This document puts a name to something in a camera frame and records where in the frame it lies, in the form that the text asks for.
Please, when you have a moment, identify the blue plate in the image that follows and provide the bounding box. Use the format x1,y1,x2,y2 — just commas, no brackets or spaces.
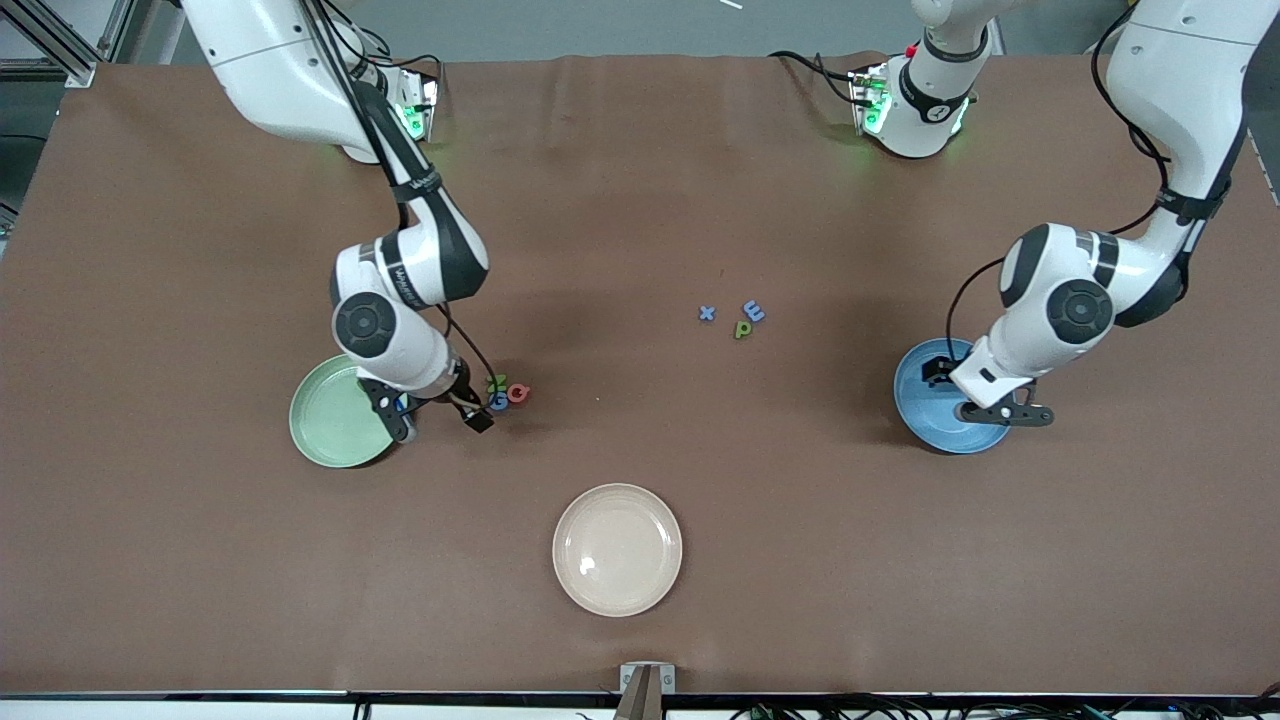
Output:
893,338,1017,455

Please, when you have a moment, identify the green plate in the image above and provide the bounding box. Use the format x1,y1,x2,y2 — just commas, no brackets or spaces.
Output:
289,352,410,469

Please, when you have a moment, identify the beige plate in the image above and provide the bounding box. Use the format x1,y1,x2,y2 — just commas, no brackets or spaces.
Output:
552,483,684,618

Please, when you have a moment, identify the brown table mat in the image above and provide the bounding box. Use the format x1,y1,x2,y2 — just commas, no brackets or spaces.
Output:
0,50,1280,697

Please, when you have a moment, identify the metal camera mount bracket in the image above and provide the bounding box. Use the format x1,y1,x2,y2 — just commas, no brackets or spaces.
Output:
619,662,677,720

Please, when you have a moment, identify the black right base cable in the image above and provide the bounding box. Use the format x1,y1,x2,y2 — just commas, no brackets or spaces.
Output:
340,20,444,73

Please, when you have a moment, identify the black base cable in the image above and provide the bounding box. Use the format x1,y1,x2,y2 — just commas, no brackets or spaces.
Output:
768,50,863,106
340,20,444,73

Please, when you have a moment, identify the black left base cable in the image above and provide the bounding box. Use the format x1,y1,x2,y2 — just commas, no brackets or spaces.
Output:
768,50,863,106

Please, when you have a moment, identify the aluminium frame profile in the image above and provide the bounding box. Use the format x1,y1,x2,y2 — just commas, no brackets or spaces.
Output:
0,0,136,89

